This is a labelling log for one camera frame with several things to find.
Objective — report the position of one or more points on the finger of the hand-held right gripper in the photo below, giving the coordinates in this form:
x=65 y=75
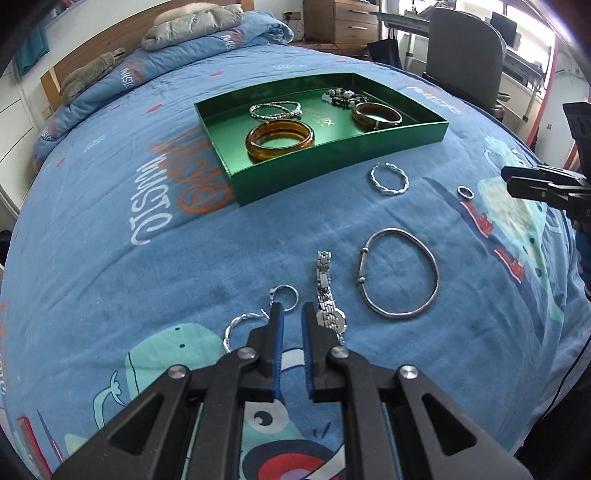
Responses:
x=524 y=171
x=526 y=190

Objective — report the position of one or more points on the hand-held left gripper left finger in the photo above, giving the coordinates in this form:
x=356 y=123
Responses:
x=276 y=350

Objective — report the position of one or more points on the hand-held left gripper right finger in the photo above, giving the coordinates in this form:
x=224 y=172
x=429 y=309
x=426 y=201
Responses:
x=308 y=355

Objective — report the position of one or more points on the twisted silver hoop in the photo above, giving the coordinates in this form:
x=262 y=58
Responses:
x=229 y=330
x=375 y=184

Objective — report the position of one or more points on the thin silver hoop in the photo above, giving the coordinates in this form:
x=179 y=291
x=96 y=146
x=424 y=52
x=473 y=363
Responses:
x=296 y=295

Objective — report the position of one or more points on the silver wrist watch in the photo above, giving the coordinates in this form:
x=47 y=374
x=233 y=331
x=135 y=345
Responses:
x=323 y=281

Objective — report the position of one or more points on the plain silver bangle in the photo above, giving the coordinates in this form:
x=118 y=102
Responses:
x=363 y=267

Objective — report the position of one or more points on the green jewelry tray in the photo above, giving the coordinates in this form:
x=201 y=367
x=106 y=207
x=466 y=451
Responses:
x=323 y=157

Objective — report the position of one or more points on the grey desk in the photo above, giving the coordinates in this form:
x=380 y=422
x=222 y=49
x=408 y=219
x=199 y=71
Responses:
x=521 y=64

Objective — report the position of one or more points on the dark computer monitor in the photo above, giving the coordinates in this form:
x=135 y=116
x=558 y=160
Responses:
x=503 y=27

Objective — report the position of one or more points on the grey desk chair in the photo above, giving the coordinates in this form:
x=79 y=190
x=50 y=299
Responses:
x=461 y=50

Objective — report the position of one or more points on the blue dinosaur print bedspread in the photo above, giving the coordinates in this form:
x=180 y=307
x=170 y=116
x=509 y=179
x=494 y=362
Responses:
x=138 y=286

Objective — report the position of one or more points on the thin amber bangle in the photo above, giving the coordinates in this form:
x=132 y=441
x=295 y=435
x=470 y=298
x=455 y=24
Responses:
x=364 y=122

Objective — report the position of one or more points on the dark tote bag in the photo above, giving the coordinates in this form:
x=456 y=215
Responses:
x=383 y=48

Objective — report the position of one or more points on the thick amber bangle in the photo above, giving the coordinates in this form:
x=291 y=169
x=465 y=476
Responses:
x=258 y=153

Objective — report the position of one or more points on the wooden drawer chest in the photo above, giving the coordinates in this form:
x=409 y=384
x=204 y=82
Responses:
x=341 y=21

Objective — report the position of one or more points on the folded blue quilt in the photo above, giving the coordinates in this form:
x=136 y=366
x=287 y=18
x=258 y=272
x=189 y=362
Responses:
x=184 y=60

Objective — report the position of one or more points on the grey plush garment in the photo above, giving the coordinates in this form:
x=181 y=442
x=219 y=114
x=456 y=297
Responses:
x=87 y=76

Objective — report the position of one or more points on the grey puffer jacket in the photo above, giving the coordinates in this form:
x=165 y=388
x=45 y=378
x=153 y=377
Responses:
x=194 y=27

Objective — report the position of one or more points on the wooden headboard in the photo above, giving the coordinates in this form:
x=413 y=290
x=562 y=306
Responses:
x=62 y=69

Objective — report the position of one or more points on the teal curtain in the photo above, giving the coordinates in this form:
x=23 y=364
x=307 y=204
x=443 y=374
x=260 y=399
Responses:
x=30 y=48

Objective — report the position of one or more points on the wall outlet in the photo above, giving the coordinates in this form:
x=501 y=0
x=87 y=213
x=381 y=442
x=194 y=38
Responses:
x=291 y=16

